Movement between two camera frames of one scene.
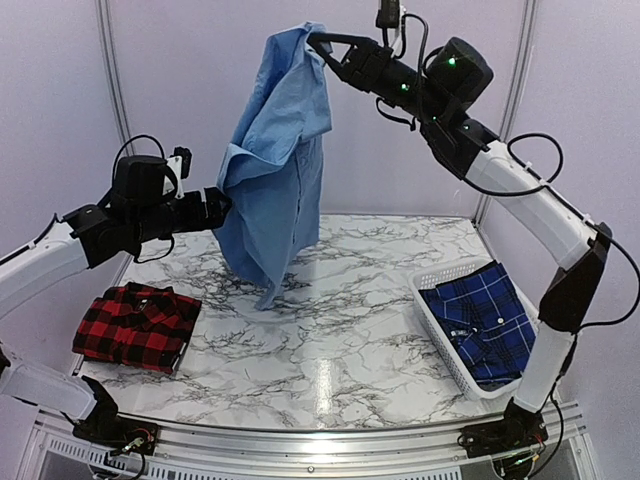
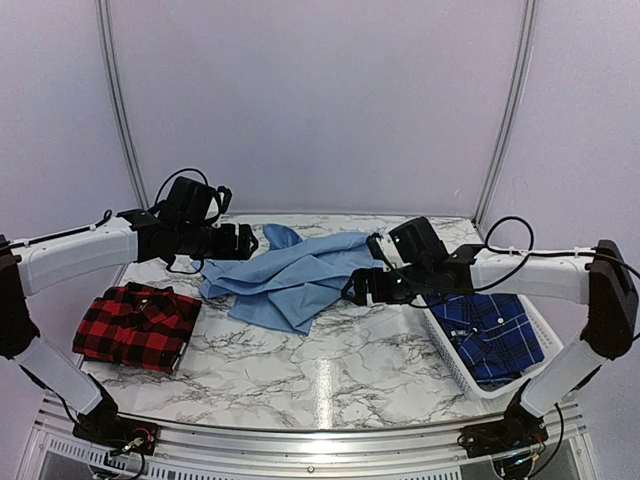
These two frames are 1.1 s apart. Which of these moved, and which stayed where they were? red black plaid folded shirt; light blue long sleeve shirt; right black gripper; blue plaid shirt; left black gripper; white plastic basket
Moved: right black gripper; light blue long sleeve shirt; left black gripper
Stayed: white plastic basket; blue plaid shirt; red black plaid folded shirt
